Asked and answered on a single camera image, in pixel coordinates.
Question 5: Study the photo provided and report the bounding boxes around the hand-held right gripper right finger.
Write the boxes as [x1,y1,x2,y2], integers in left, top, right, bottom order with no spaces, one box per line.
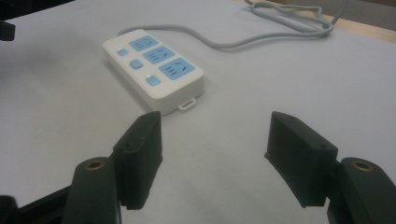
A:
[264,110,396,224]

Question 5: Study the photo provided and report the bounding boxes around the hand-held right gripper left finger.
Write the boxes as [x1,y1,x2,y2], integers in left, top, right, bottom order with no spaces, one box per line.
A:
[61,110,163,224]

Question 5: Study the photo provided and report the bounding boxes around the dark object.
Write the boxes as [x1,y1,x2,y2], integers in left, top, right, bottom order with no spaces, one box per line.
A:
[0,0,76,42]

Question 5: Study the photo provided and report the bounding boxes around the white power strip blue sockets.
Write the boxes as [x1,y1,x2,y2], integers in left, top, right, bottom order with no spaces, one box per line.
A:
[101,28,205,117]

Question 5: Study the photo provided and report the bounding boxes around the grey power strip cable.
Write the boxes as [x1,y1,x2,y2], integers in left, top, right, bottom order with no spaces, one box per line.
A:
[117,0,349,50]

